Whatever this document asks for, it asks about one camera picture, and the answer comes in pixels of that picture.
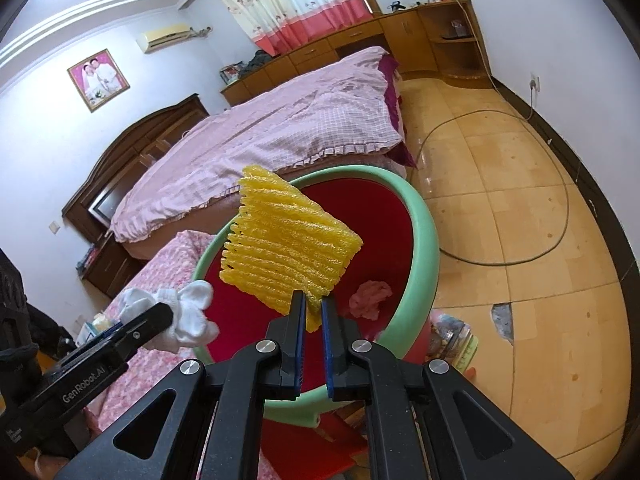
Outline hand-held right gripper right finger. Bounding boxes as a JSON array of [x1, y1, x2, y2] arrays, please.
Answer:
[[321, 295, 576, 480]]

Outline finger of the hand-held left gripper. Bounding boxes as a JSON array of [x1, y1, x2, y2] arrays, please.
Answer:
[[94, 301, 175, 362]]

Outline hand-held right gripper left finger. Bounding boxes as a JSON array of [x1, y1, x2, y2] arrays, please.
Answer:
[[52, 291, 308, 480]]

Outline white sock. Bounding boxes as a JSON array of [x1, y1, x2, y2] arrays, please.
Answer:
[[119, 280, 220, 356]]

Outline yellow foam fruit net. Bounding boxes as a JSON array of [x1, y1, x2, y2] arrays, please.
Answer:
[[218, 163, 364, 333]]

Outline pale printed packet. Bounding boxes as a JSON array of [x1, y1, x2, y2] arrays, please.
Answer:
[[75, 312, 122, 346]]

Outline floral pink tablecloth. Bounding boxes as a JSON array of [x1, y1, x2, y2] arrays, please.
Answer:
[[80, 229, 281, 480]]

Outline pink crumpled tissue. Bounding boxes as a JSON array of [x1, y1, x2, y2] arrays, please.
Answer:
[[348, 280, 394, 321]]

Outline dark wooden nightstand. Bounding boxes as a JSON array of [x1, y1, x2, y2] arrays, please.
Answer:
[[76, 234, 137, 300]]

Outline red plastic object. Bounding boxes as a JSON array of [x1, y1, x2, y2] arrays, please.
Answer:
[[259, 402, 369, 480]]

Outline items on nightstand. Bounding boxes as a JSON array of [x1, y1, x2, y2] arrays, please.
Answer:
[[77, 241, 108, 273]]

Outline colourful plastic packaging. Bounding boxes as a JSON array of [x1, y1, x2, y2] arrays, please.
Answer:
[[426, 311, 482, 377]]

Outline dark wooden headboard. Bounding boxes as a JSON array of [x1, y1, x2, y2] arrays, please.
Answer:
[[62, 93, 211, 232]]

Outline framed portrait photo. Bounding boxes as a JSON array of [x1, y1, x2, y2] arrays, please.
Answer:
[[67, 48, 131, 113]]

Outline dark clothes pile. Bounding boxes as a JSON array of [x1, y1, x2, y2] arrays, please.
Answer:
[[237, 50, 274, 79]]

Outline low wooden cabinet row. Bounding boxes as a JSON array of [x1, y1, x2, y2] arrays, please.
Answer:
[[220, 0, 482, 107]]

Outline floral white and red curtain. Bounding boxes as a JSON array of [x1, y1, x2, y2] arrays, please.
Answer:
[[209, 0, 372, 57]]

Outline wall air conditioner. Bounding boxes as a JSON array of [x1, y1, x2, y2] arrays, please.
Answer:
[[138, 23, 194, 55]]

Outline grey floor cable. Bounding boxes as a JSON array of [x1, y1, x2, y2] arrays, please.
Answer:
[[414, 109, 572, 264]]

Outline white wall cable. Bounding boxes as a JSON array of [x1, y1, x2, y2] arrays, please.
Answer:
[[454, 0, 540, 122]]

